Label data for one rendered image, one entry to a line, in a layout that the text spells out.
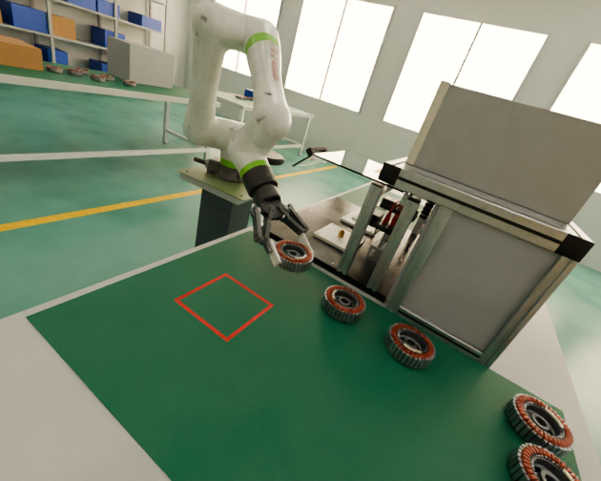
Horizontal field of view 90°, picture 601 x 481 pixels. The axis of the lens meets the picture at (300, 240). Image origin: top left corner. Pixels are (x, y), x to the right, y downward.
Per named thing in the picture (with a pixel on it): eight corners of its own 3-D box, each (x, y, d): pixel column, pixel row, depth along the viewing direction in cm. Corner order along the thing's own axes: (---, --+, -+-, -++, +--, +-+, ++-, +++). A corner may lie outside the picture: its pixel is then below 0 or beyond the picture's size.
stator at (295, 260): (262, 253, 82) (265, 241, 80) (293, 246, 89) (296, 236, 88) (287, 278, 76) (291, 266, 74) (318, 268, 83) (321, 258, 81)
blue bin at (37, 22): (0, 20, 447) (-4, -3, 434) (34, 29, 481) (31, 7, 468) (13, 26, 432) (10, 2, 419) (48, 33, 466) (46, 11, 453)
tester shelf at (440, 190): (377, 178, 75) (383, 161, 73) (424, 161, 130) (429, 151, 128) (579, 262, 59) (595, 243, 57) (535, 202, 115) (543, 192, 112)
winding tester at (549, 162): (404, 162, 81) (441, 79, 72) (430, 155, 116) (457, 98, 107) (569, 224, 67) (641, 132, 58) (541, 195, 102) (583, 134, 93)
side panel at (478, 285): (385, 308, 84) (440, 205, 69) (388, 303, 87) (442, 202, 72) (488, 368, 74) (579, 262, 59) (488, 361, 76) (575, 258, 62)
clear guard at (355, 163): (291, 166, 88) (297, 146, 86) (326, 161, 108) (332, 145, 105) (394, 212, 77) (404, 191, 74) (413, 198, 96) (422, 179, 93)
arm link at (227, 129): (212, 156, 142) (217, 115, 133) (245, 162, 147) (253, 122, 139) (214, 165, 131) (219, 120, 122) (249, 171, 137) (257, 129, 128)
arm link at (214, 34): (182, 129, 134) (194, -14, 94) (219, 136, 140) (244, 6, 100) (180, 148, 127) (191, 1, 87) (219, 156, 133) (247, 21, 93)
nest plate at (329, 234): (312, 235, 107) (313, 232, 106) (330, 225, 119) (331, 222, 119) (349, 255, 102) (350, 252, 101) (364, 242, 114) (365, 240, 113)
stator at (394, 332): (385, 325, 77) (391, 314, 76) (428, 345, 75) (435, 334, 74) (381, 355, 68) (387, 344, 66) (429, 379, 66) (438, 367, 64)
